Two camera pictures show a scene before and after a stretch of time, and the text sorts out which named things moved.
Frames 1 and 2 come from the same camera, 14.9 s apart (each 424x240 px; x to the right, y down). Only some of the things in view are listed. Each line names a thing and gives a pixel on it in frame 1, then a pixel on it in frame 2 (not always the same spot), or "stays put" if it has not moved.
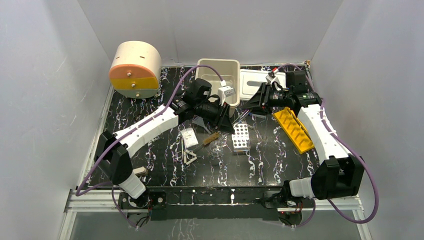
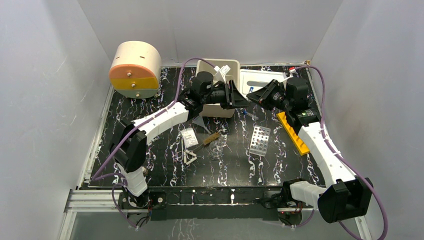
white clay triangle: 189,161 stays put
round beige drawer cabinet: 135,69 stays put
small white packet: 189,137 stays put
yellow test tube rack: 294,130 stays put
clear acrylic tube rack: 240,138 to 259,141
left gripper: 224,115 to 228,94
